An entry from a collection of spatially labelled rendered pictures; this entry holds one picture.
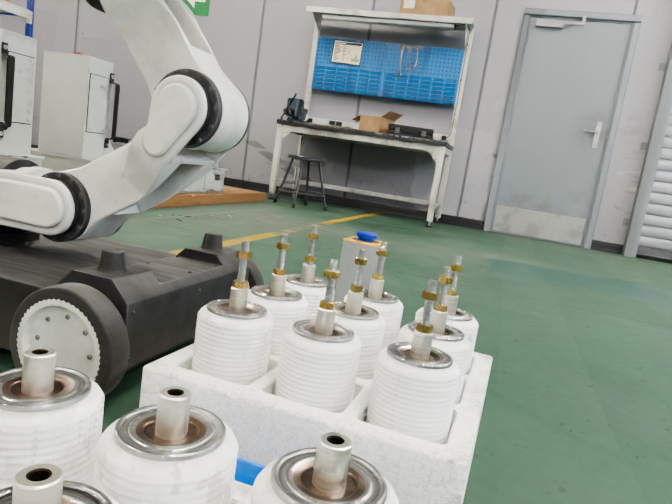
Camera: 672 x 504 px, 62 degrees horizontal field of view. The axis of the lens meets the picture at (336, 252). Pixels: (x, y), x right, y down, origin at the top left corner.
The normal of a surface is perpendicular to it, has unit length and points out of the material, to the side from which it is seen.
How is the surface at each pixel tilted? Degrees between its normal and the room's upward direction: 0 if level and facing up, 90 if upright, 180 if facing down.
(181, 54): 90
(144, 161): 112
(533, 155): 90
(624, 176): 90
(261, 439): 90
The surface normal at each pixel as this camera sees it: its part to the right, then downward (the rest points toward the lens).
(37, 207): -0.29, 0.11
